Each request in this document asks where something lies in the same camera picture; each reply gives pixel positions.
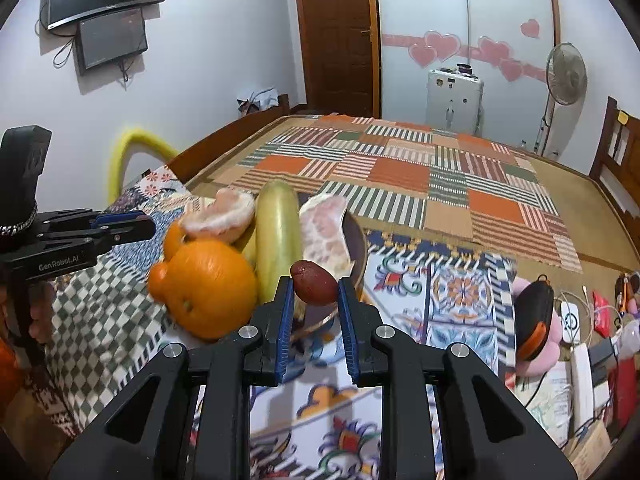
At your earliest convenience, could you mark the peeled pink pomelo piece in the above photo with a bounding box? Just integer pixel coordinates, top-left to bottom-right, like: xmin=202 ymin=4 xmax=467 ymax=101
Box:
xmin=180 ymin=188 xmax=255 ymax=244

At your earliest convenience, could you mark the large orange with sticker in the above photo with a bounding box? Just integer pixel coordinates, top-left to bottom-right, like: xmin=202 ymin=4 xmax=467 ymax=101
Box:
xmin=162 ymin=240 xmax=258 ymax=340

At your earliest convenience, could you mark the red-brown jujube date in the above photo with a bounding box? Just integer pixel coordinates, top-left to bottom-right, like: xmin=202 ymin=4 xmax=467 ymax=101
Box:
xmin=290 ymin=260 xmax=338 ymax=307

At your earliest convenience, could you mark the small orange mandarin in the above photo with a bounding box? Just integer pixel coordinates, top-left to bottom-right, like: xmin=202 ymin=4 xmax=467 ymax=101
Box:
xmin=148 ymin=261 xmax=172 ymax=304

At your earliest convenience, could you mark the person's left hand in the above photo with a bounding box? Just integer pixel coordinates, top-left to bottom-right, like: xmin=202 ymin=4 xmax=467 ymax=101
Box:
xmin=0 ymin=282 xmax=55 ymax=344

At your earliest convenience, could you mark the orange behind left finger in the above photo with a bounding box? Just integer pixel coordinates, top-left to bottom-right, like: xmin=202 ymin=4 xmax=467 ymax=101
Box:
xmin=163 ymin=220 xmax=188 ymax=261

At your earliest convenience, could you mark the wooden bed footboard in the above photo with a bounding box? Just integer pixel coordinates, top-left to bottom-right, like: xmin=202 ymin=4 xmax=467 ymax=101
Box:
xmin=167 ymin=94 xmax=290 ymax=183

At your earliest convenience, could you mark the yellow foam tube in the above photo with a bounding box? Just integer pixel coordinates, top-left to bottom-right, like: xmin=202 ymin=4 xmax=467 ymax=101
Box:
xmin=106 ymin=127 xmax=180 ymax=206

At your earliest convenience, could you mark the purple round plate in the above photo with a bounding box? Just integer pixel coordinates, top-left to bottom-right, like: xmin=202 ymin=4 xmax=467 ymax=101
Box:
xmin=290 ymin=192 xmax=370 ymax=346

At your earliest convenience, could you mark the patterned colourful cloth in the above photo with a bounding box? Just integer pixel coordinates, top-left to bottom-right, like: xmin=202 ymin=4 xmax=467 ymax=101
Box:
xmin=188 ymin=228 xmax=519 ymax=480

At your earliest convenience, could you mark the checkered patchwork quilt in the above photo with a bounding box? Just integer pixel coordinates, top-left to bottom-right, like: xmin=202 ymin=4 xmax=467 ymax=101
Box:
xmin=29 ymin=166 xmax=208 ymax=437

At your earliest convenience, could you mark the black orange headphone case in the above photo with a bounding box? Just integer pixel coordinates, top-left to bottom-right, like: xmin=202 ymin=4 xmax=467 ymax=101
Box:
xmin=514 ymin=274 xmax=554 ymax=361

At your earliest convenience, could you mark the white charger device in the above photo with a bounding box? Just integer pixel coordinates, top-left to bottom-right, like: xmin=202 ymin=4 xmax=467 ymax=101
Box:
xmin=560 ymin=300 xmax=580 ymax=347

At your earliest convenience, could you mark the plush doll purple dress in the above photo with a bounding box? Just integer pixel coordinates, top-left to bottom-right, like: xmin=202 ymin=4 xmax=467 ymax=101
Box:
xmin=615 ymin=271 xmax=640 ymax=318

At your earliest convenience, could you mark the patchwork striped bed mat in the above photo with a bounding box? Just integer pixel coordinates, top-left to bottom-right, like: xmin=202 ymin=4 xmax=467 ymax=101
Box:
xmin=213 ymin=115 xmax=582 ymax=272

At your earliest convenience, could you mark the wooden bed headboard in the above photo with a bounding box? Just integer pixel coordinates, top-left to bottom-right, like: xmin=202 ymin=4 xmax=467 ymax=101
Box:
xmin=589 ymin=96 xmax=640 ymax=252

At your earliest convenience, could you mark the brown wooden door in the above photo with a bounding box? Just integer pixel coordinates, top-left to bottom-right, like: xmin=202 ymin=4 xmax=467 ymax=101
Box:
xmin=296 ymin=0 xmax=381 ymax=117

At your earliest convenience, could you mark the white appliance box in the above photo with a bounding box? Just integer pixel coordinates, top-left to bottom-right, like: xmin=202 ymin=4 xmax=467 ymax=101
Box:
xmin=426 ymin=63 xmax=484 ymax=136

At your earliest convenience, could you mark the standing electric fan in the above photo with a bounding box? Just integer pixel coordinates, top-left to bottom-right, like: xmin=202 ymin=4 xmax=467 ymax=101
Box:
xmin=534 ymin=42 xmax=588 ymax=160

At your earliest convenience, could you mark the sliding wardrobe with hearts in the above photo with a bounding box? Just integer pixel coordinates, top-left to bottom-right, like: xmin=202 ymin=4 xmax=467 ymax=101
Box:
xmin=378 ymin=0 xmax=554 ymax=150

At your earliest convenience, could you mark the small black wall monitor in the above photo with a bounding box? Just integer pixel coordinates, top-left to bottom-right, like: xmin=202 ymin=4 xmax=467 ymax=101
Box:
xmin=75 ymin=8 xmax=149 ymax=76

